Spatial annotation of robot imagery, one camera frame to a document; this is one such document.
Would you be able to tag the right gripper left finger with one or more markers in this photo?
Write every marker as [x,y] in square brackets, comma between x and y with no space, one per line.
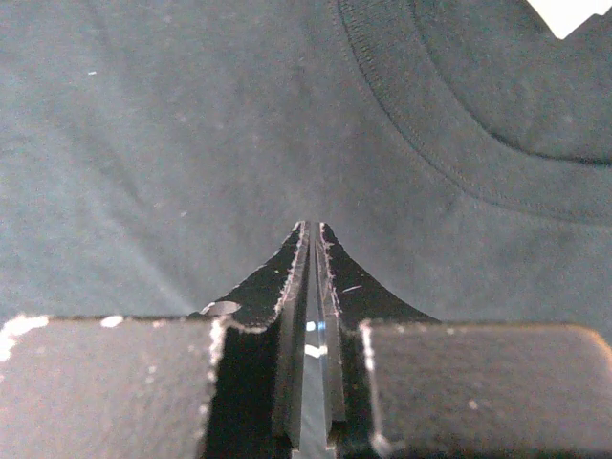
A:
[259,370]

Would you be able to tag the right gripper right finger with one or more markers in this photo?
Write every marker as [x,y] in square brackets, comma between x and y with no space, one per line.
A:
[348,294]

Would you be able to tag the black t-shirt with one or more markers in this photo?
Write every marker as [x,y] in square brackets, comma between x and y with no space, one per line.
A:
[154,153]

